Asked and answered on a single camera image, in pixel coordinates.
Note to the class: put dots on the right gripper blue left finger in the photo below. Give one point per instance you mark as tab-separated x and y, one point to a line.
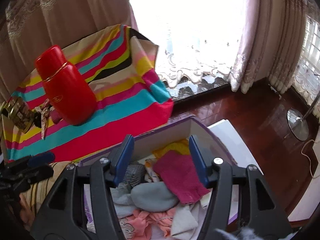
122	158

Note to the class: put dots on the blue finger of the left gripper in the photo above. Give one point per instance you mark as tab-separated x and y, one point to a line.
29	175
36	160

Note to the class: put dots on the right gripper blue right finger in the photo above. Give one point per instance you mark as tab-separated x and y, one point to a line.
199	163

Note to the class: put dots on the black white checked cloth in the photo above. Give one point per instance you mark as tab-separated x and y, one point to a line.
134	174

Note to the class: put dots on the magenta fuzzy cloth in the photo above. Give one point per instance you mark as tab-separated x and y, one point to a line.
180	177

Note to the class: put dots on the yellow cloth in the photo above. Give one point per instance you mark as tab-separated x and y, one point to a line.
180	146

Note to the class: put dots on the light blue towel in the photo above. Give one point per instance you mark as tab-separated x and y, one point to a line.
122	200

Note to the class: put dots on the grey fleece cloth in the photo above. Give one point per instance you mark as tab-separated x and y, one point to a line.
153	197

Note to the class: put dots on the white packet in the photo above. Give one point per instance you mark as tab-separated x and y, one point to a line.
188	220

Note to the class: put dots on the pink plush cloth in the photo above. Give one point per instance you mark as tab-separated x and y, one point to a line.
139	224

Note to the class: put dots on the person left hand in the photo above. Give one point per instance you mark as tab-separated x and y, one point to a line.
28	209

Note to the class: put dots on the purple white storage box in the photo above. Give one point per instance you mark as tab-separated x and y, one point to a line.
213	172

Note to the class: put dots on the glass jar gold lid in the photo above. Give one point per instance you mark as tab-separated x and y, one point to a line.
17	110

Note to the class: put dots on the floral patterned ribbon strip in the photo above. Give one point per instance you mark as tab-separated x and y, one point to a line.
41	117

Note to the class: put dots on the striped colourful table cloth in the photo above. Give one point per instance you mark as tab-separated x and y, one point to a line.
119	65

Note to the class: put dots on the red thermos flask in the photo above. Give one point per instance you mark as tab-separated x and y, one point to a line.
66	89

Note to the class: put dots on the beige curtain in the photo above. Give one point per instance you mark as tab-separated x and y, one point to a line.
29	27

